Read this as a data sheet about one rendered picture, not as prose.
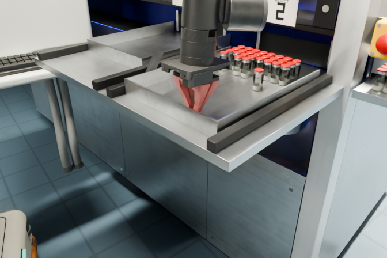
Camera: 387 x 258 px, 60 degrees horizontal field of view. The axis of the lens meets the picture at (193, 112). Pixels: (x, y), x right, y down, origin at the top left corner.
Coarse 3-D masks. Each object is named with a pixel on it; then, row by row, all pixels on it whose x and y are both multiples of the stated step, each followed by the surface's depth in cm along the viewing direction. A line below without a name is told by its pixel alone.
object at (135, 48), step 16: (128, 32) 106; (144, 32) 111; (160, 32) 116; (176, 32) 117; (96, 48) 95; (112, 48) 89; (128, 48) 100; (144, 48) 100; (160, 48) 100; (176, 48) 89; (128, 64) 86; (144, 64) 82
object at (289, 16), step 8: (272, 0) 80; (280, 0) 78; (288, 0) 77; (296, 0) 76; (272, 8) 81; (280, 8) 79; (288, 8) 78; (296, 8) 76; (272, 16) 81; (280, 16) 80; (288, 16) 78; (296, 16) 77; (288, 24) 79
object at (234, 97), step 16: (224, 48) 89; (128, 80) 69; (144, 80) 73; (160, 80) 76; (224, 80) 78; (240, 80) 78; (304, 80) 70; (144, 96) 66; (160, 96) 62; (176, 96) 70; (224, 96) 70; (240, 96) 70; (256, 96) 70; (272, 96) 63; (176, 112) 60; (192, 112) 57; (208, 112) 63; (224, 112) 63; (240, 112) 57; (208, 128) 55; (224, 128) 55
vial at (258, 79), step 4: (256, 72) 70; (256, 76) 71; (260, 76) 70; (256, 80) 71; (260, 80) 71; (256, 84) 71; (260, 84) 71; (252, 88) 73; (256, 88) 72; (260, 88) 72
